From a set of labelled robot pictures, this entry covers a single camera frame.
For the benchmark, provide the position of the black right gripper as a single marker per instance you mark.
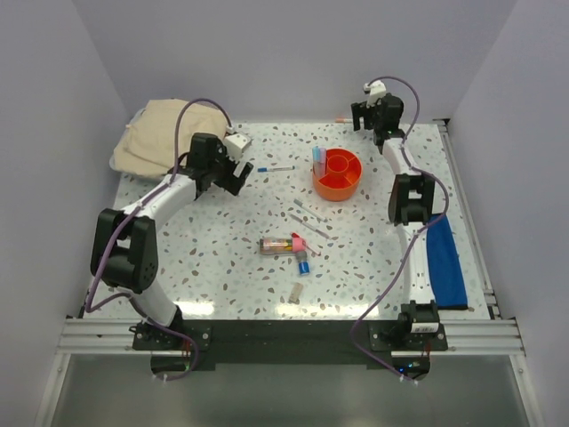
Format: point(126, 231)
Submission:
point(360, 109)

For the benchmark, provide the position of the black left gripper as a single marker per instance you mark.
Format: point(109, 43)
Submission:
point(232, 183)

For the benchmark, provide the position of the peach tip white marker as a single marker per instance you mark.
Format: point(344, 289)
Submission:
point(343, 120)

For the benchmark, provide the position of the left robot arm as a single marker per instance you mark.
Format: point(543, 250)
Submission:
point(125, 253)

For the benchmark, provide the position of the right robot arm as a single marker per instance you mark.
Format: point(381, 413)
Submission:
point(409, 209)

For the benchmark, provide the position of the orange round organizer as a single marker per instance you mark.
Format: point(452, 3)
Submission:
point(339, 179)

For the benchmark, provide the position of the blue tip white pen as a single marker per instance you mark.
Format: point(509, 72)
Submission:
point(275, 169)

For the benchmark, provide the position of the beige cloth bag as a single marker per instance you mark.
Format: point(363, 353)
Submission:
point(146, 148)

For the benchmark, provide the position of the clear purple gel pen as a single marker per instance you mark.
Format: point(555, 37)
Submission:
point(309, 226)

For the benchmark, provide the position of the grey cap acrylic marker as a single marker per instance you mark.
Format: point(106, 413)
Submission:
point(310, 211)

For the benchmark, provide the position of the red white eraser pen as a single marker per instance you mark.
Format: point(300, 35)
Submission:
point(311, 247)

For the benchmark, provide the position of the pink cap clear tube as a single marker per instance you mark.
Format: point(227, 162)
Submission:
point(292, 245)

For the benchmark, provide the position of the blue cap grey glue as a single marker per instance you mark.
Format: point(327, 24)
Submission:
point(302, 262)

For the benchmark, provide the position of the small beige eraser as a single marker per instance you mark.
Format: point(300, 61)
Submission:
point(295, 294)

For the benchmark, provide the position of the blue cloth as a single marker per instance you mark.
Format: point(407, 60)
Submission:
point(444, 266)

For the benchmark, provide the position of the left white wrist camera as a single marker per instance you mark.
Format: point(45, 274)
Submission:
point(236, 145)

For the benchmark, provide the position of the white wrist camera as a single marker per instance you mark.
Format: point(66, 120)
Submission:
point(236, 145)
point(374, 91)

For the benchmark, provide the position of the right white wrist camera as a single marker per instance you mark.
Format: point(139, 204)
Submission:
point(374, 91)

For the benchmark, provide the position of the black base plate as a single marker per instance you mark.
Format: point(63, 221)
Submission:
point(202, 345)

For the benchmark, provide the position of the aluminium frame rail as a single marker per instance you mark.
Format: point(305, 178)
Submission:
point(491, 337)

